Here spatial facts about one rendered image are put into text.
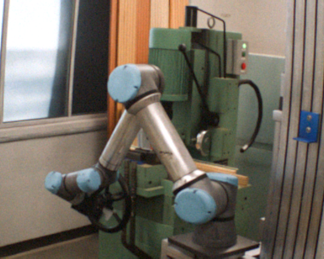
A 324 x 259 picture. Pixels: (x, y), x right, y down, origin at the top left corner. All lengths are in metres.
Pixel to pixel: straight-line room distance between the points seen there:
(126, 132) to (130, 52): 2.20
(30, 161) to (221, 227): 2.14
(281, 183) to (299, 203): 0.10
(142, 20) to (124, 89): 2.54
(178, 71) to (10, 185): 1.64
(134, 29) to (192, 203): 2.59
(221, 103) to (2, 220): 1.76
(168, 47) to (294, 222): 1.00
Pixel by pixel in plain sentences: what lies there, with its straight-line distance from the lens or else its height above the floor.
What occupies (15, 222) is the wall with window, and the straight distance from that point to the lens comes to 3.84.
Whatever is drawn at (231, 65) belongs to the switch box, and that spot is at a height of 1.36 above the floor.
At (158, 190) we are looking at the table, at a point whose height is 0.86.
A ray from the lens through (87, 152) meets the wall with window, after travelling 4.17.
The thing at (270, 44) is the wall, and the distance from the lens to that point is 4.95.
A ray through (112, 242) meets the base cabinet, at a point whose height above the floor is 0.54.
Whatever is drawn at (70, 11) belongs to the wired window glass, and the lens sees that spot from 4.02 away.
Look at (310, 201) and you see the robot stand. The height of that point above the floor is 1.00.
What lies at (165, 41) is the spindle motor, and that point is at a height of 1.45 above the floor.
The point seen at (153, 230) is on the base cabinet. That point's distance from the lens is 2.49.
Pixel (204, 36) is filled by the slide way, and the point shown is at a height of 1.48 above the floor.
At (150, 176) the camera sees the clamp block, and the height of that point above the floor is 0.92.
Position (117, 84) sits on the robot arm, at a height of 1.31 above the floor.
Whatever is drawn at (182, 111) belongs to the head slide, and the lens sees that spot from 2.63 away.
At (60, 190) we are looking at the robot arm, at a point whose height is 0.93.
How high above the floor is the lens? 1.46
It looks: 9 degrees down
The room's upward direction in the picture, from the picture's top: 3 degrees clockwise
